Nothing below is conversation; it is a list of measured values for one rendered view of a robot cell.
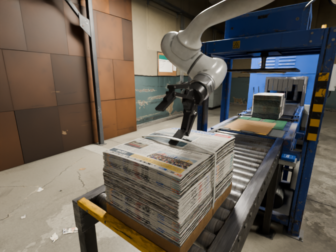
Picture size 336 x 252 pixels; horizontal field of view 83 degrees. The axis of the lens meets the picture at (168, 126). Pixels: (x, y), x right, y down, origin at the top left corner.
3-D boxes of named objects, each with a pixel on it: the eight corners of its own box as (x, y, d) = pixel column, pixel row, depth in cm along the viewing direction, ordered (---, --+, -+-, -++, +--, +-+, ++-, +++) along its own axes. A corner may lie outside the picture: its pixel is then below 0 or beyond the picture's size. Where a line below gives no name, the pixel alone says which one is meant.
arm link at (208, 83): (216, 94, 73) (210, 103, 70) (195, 93, 79) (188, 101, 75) (213, 72, 68) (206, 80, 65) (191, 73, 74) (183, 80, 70)
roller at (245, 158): (262, 171, 104) (263, 162, 103) (187, 151, 131) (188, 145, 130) (264, 167, 108) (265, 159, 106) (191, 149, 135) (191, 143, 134)
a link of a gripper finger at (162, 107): (176, 98, 57) (175, 95, 57) (163, 111, 53) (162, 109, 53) (168, 97, 59) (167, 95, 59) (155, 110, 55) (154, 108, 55)
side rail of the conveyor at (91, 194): (82, 233, 71) (78, 205, 68) (74, 226, 74) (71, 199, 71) (219, 140, 176) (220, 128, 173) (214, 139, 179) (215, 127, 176)
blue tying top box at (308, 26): (306, 32, 134) (311, 0, 129) (223, 42, 168) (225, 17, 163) (308, 42, 169) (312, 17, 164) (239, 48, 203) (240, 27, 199)
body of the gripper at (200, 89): (204, 81, 66) (192, 95, 60) (208, 102, 71) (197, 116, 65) (186, 81, 70) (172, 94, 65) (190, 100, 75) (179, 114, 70)
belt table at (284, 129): (290, 152, 143) (292, 139, 141) (209, 136, 181) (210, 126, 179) (296, 131, 198) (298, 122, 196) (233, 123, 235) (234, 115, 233)
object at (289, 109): (296, 131, 199) (298, 122, 197) (234, 122, 236) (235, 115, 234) (302, 111, 319) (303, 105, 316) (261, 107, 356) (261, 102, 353)
